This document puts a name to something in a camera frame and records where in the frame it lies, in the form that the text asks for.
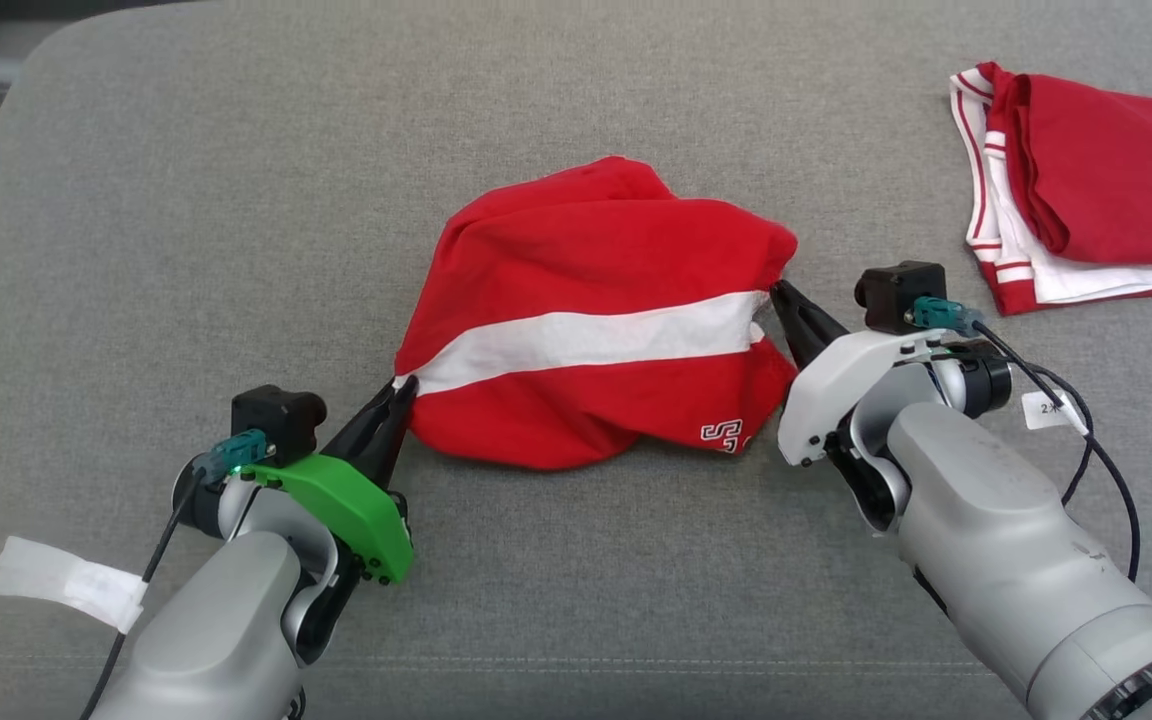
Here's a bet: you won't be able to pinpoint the white paper cable label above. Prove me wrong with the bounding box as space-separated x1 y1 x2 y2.
1021 392 1087 433

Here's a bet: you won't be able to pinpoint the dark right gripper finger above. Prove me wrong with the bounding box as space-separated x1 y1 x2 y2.
781 282 849 363
769 282 812 373

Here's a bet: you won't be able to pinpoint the red shorts with white stripe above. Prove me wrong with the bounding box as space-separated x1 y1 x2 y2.
394 155 799 471

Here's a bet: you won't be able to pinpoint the black cable with teal plug, arm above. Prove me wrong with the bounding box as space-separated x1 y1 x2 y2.
81 430 269 720
913 297 1142 583

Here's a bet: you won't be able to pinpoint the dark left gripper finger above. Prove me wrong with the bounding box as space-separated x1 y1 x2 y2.
366 375 419 491
321 385 399 469

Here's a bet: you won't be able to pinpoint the black cable with teal plug, left arm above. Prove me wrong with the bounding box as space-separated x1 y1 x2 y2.
81 430 269 720

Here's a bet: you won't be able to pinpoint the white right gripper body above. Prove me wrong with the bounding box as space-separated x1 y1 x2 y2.
778 330 947 468

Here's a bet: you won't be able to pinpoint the red number 23 jersey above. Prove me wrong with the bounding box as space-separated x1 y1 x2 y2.
949 62 1152 316

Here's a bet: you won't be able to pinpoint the white tape cable flag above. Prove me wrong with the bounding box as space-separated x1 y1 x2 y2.
0 536 149 634

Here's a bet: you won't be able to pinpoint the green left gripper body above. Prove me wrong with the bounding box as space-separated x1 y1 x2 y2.
241 455 415 586

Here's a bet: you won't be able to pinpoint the grey fabric sofa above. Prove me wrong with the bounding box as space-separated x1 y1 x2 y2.
0 0 1152 720

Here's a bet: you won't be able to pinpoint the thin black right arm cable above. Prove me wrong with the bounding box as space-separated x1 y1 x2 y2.
1026 365 1095 506

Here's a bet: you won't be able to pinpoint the black cable with teal plug, right arm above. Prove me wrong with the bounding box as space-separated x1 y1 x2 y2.
913 297 1142 583

